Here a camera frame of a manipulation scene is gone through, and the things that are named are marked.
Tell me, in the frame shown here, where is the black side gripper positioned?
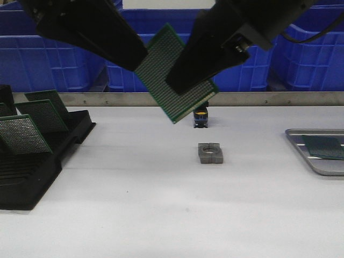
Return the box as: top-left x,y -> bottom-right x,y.
18,1 -> 148,71
166,1 -> 313,95

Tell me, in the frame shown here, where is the green perforated circuit board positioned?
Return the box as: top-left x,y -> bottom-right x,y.
302,135 -> 343,160
135,23 -> 219,124
15,99 -> 69,133
1,114 -> 52,155

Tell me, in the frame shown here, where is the silver metal tray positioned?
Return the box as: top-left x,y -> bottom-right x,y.
285,129 -> 343,176

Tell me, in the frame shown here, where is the black slotted board rack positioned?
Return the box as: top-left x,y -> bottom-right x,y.
1,84 -> 95,211

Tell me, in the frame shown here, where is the centre blue plastic crate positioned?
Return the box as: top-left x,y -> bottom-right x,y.
105,9 -> 273,93

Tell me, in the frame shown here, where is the blue plastic crate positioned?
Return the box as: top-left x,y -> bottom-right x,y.
105,9 -> 273,93
0,10 -> 108,94
270,5 -> 343,91

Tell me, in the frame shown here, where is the red emergency stop button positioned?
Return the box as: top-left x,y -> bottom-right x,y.
193,101 -> 209,128

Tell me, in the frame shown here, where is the left blue plastic crate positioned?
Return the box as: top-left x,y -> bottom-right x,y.
0,10 -> 108,94

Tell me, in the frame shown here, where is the back left blue crate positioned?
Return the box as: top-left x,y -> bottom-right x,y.
1,1 -> 23,12

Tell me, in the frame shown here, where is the grey metal clamp block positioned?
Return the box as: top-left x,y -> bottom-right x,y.
198,142 -> 224,164

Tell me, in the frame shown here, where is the right blue plastic crate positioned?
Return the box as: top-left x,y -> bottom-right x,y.
270,5 -> 343,91

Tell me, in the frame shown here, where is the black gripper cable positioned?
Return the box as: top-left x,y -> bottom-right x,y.
279,5 -> 344,44

